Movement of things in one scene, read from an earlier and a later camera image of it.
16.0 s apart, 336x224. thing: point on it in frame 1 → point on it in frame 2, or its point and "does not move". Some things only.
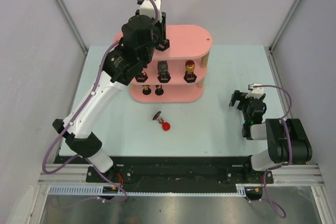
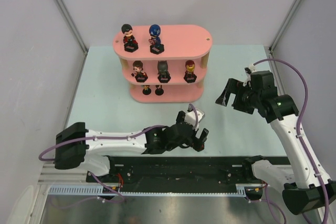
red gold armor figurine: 190,76 does not move
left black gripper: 161,41 → 191,135
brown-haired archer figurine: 141,77 does not move
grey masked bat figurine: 164,75 does not move
